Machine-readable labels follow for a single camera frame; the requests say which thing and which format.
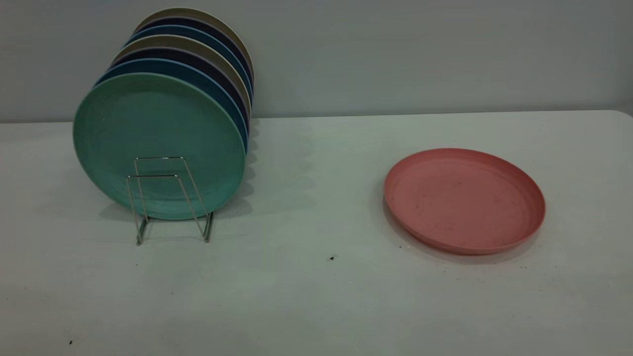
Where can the pink round plate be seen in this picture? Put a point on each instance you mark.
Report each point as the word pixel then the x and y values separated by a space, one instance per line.
pixel 465 202

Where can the blue round plate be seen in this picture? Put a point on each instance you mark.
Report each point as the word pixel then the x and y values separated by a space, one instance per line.
pixel 198 79
pixel 207 37

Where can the dark purple round plate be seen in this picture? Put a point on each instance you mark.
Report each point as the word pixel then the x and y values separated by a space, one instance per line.
pixel 217 30
pixel 198 62

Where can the green round plate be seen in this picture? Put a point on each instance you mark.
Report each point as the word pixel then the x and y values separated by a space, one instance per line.
pixel 158 123

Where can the beige round plate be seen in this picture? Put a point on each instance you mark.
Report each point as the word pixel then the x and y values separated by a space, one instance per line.
pixel 212 17
pixel 198 45

